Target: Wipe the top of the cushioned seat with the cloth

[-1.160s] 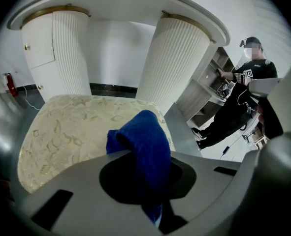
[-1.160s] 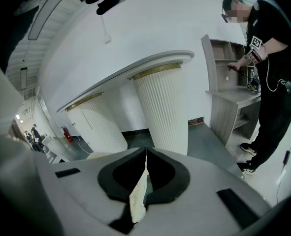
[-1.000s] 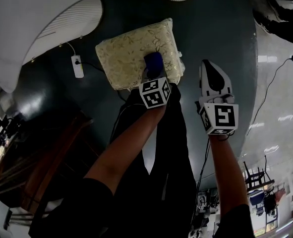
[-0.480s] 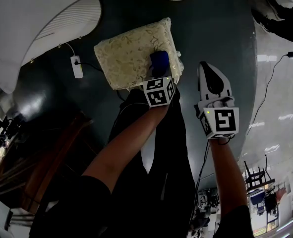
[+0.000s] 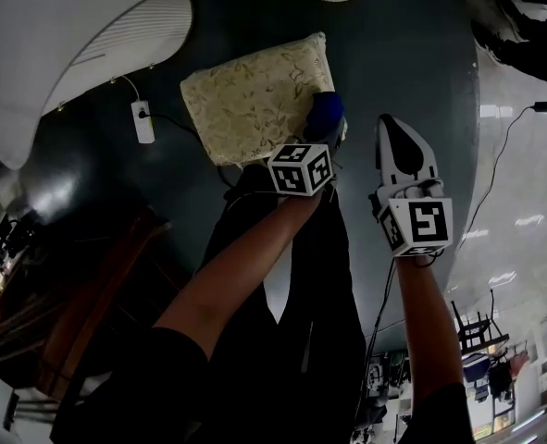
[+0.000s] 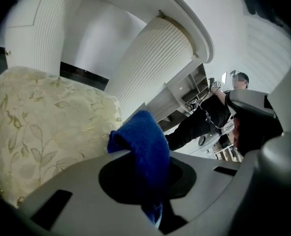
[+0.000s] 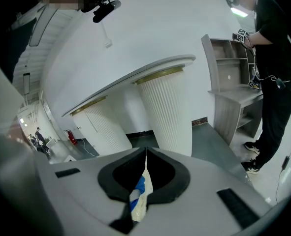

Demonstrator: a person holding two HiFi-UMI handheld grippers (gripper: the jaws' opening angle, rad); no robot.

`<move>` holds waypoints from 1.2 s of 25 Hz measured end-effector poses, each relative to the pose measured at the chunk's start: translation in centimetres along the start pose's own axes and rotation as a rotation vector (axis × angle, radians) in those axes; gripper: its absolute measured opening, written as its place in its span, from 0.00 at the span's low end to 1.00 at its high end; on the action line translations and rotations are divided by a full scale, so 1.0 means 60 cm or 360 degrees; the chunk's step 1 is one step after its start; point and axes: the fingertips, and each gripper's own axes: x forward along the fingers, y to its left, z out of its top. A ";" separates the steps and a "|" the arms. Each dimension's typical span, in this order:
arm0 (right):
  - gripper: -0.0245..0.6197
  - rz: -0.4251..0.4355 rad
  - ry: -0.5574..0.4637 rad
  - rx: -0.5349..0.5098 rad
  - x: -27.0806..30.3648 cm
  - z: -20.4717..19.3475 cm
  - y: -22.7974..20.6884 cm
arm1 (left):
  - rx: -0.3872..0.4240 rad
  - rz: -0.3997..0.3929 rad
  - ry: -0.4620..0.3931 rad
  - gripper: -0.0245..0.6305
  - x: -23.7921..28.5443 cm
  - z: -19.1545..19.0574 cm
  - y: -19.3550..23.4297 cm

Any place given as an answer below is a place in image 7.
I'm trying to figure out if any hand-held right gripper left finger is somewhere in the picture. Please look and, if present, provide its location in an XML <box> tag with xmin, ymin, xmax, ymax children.
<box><xmin>33</xmin><ymin>147</ymin><xmax>147</xmax><ymax>236</ymax></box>

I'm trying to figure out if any blue cloth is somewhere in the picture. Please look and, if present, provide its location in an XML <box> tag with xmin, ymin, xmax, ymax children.
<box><xmin>129</xmin><ymin>175</ymin><xmax>146</xmax><ymax>210</ymax></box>

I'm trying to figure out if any ceiling light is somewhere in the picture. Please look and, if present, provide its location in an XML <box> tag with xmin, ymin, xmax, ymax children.
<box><xmin>229</xmin><ymin>6</ymin><xmax>249</xmax><ymax>18</ymax></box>

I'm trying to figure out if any white power cable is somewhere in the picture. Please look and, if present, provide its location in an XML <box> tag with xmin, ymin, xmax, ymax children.
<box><xmin>82</xmin><ymin>139</ymin><xmax>100</xmax><ymax>157</ymax></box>

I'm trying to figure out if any person's black shirt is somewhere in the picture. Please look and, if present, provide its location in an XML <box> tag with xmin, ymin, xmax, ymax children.
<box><xmin>0</xmin><ymin>8</ymin><xmax>39</xmax><ymax>83</ymax></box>

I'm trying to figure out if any black floor cable with adapter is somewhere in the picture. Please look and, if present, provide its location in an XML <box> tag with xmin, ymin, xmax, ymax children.
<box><xmin>275</xmin><ymin>131</ymin><xmax>291</xmax><ymax>204</ymax></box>

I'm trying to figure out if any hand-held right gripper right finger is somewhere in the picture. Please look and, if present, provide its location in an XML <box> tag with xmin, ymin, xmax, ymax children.
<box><xmin>135</xmin><ymin>147</ymin><xmax>273</xmax><ymax>236</ymax></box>

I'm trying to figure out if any white table with fluted legs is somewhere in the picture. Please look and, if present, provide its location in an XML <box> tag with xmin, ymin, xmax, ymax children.
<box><xmin>61</xmin><ymin>54</ymin><xmax>196</xmax><ymax>157</ymax></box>

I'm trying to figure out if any red fire extinguisher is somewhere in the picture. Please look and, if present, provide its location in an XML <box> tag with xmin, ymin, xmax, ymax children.
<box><xmin>65</xmin><ymin>129</ymin><xmax>78</xmax><ymax>146</ymax></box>

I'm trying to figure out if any cream patterned footstool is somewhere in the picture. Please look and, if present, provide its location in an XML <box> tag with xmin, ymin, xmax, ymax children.
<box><xmin>131</xmin><ymin>155</ymin><xmax>154</xmax><ymax>222</ymax></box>

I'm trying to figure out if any black head-worn camera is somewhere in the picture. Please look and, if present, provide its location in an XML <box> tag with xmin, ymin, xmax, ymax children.
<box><xmin>93</xmin><ymin>0</ymin><xmax>122</xmax><ymax>24</ymax></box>

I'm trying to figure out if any grey wooden shelf desk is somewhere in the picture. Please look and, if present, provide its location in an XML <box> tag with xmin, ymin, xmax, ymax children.
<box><xmin>200</xmin><ymin>33</ymin><xmax>265</xmax><ymax>146</ymax></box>

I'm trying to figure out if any white box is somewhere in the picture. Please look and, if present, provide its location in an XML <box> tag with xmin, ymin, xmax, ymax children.
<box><xmin>45</xmin><ymin>137</ymin><xmax>58</xmax><ymax>148</ymax></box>

